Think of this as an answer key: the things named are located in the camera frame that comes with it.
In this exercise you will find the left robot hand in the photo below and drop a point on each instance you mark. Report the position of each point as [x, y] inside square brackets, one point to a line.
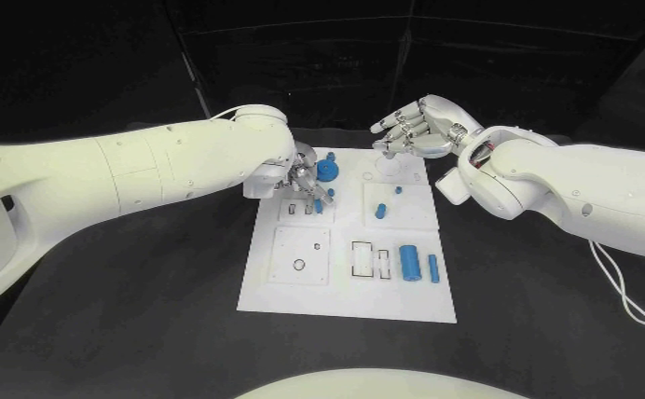
[307, 180]

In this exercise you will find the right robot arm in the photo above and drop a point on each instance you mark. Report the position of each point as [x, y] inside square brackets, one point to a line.
[545, 182]

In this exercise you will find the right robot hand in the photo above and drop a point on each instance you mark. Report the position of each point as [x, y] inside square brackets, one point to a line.
[438, 126]

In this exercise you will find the white task board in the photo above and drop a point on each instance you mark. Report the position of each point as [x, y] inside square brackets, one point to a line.
[348, 252]

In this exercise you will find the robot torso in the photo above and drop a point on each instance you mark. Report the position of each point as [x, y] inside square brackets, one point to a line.
[386, 385]

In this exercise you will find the blue plug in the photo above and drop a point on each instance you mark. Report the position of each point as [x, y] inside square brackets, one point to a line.
[318, 206]

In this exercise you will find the thick blue cylinder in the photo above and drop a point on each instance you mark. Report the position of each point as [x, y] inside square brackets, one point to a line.
[410, 262]

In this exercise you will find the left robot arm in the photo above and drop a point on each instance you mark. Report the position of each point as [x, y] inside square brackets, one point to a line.
[151, 168]

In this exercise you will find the thin blue cylinder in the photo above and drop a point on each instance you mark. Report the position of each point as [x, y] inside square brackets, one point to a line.
[434, 268]

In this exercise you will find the blue gear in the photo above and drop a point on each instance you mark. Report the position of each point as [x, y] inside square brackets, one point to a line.
[327, 171]

